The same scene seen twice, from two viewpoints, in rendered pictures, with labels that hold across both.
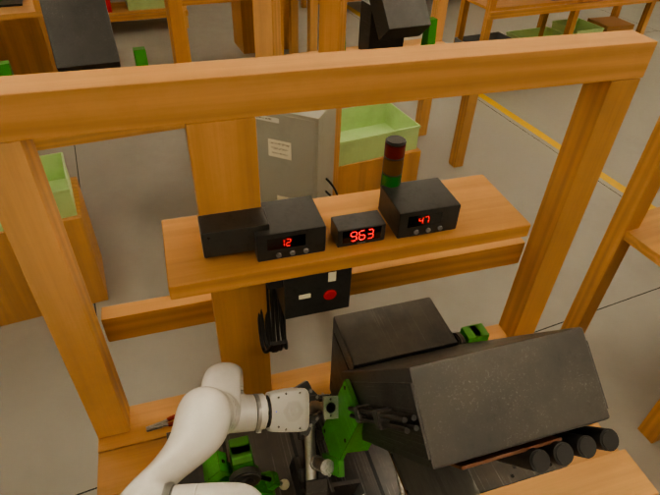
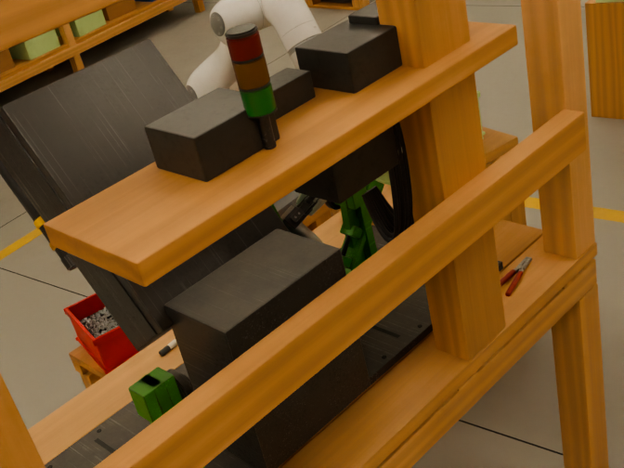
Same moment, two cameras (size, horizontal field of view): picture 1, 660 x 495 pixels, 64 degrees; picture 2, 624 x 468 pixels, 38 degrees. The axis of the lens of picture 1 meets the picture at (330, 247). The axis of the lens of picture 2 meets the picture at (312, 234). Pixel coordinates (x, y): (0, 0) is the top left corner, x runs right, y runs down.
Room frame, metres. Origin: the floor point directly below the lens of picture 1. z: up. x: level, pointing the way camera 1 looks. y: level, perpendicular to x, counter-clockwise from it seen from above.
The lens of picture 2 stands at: (2.39, -0.58, 2.11)
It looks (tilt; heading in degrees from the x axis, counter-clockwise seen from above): 29 degrees down; 159
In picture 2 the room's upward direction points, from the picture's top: 13 degrees counter-clockwise
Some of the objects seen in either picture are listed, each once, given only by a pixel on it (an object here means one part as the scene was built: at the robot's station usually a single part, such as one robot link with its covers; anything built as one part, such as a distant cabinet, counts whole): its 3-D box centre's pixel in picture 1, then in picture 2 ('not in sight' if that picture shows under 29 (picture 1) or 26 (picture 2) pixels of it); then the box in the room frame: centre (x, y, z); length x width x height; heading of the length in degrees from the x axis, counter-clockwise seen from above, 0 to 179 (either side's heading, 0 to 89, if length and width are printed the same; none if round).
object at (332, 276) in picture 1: (311, 277); (339, 142); (0.98, 0.04, 1.42); 0.17 x 0.12 x 0.15; 109
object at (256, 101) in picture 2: (391, 179); (258, 98); (1.14, -0.15, 1.62); 0.05 x 0.05 x 0.05
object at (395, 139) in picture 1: (395, 147); (244, 43); (1.14, -0.15, 1.71); 0.05 x 0.05 x 0.04
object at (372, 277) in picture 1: (331, 282); (383, 280); (1.17, -0.01, 1.23); 1.30 x 0.05 x 0.09; 109
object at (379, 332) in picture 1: (387, 367); (273, 346); (0.98, -0.19, 1.07); 0.30 x 0.18 x 0.34; 109
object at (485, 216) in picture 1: (349, 228); (306, 123); (1.07, -0.05, 1.52); 0.90 x 0.25 x 0.04; 109
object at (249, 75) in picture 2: (393, 164); (251, 71); (1.14, -0.15, 1.67); 0.05 x 0.05 x 0.05
